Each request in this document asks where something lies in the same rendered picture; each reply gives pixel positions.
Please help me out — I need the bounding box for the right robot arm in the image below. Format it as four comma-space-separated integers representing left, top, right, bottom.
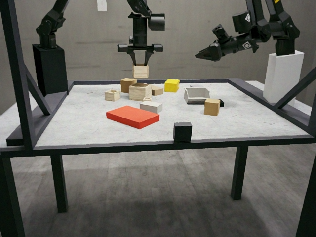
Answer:
212, 0, 300, 56

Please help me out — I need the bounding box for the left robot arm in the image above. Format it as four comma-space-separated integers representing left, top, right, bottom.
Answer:
36, 0, 165, 50

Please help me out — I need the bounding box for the red flat rectangular slab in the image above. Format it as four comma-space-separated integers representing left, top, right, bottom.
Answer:
106, 105, 159, 129

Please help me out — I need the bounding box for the tan rectangular box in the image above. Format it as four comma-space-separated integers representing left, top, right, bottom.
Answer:
152, 85, 163, 96

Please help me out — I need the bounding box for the yellow rectangular block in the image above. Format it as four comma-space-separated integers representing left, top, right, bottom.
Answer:
164, 79, 180, 92

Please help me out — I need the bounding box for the tan cardboard cube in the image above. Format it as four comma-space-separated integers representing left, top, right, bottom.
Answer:
120, 78, 137, 93
204, 98, 220, 116

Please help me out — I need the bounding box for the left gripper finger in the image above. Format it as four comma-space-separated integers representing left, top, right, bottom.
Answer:
144, 51, 154, 66
126, 52, 136, 66

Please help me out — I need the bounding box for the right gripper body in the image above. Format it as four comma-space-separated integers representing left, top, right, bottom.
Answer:
210, 36, 239, 62

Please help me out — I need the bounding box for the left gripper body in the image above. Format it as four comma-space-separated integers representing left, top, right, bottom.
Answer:
117, 30, 163, 53

